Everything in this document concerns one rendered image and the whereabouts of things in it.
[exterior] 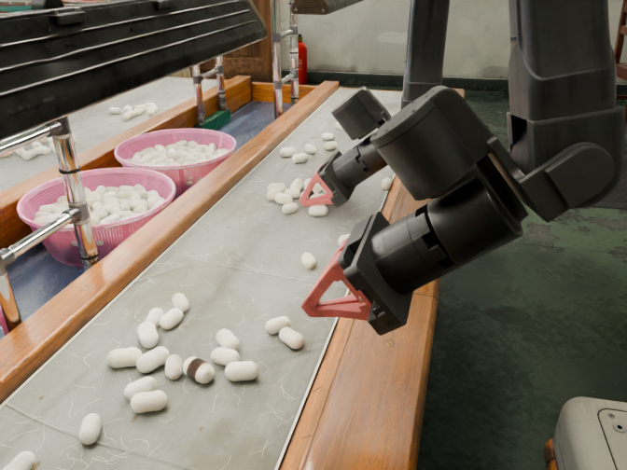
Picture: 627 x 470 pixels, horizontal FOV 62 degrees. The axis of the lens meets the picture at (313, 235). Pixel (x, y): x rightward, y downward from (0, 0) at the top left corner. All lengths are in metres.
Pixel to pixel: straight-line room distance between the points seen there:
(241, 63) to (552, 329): 4.33
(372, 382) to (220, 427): 0.16
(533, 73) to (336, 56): 5.07
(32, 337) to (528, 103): 0.56
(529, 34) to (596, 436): 1.01
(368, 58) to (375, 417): 4.98
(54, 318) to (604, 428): 1.07
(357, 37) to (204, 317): 4.82
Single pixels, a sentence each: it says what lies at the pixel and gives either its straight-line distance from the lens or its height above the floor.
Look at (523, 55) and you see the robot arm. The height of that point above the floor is 1.09.
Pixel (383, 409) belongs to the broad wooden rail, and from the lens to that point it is 0.53.
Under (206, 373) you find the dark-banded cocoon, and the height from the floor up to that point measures 0.76.
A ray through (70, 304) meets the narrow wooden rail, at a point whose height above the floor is 0.76.
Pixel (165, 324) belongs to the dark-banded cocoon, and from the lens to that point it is 0.67.
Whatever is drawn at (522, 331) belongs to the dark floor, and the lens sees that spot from 1.98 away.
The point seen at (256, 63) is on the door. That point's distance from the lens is 5.57.
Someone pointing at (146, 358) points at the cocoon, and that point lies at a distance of 0.62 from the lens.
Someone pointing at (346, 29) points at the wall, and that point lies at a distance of 5.38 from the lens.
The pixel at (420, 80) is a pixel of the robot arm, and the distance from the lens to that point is 0.83.
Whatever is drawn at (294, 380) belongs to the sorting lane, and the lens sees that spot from 0.59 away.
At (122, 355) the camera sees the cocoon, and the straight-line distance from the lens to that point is 0.63.
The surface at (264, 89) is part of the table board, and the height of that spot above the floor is 0.72.
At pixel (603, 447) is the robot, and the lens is 1.27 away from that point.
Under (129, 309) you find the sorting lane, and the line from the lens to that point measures 0.73.
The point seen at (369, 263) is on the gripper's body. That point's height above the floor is 0.94.
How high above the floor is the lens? 1.15
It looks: 28 degrees down
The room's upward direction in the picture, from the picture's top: straight up
